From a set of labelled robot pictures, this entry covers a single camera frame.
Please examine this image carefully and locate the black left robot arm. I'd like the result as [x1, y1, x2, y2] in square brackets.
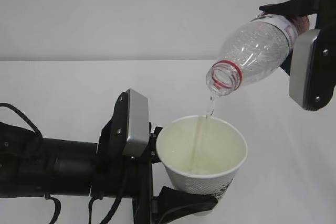
[1, 123, 218, 223]

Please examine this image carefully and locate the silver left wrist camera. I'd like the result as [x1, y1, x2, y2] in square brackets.
[101, 89, 150, 161]

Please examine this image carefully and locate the white embossed paper cup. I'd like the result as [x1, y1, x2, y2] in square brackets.
[156, 115, 248, 200]

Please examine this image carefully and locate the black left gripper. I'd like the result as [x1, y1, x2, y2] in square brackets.
[90, 121, 219, 224]

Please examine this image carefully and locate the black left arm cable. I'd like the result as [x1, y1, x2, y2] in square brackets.
[0, 102, 44, 141]

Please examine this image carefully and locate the clear Nongfu Spring water bottle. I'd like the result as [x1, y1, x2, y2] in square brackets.
[206, 13, 310, 97]

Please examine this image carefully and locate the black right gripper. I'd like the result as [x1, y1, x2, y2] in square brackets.
[259, 0, 336, 88]

